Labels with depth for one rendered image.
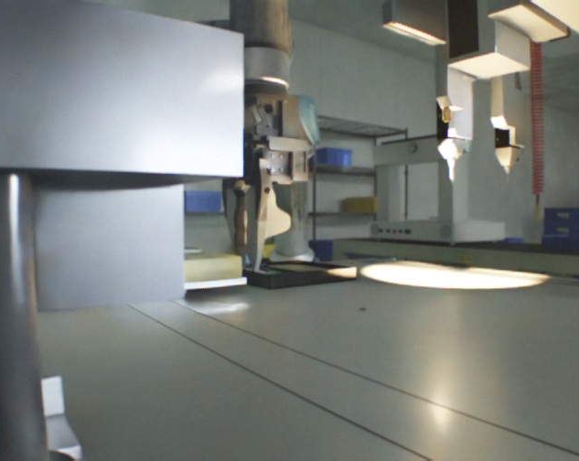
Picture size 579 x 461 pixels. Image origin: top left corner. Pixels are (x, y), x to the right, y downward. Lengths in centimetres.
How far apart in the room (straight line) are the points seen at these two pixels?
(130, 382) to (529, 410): 18
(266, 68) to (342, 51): 456
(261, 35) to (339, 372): 44
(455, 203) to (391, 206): 53
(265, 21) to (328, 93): 429
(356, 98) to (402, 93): 74
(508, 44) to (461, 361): 34
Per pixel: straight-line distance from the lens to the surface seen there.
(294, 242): 117
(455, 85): 55
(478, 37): 51
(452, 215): 299
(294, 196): 111
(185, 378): 24
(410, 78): 585
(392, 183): 335
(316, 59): 488
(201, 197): 346
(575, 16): 54
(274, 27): 61
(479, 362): 28
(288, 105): 61
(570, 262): 257
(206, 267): 46
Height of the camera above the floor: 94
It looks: 3 degrees down
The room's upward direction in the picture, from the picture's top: straight up
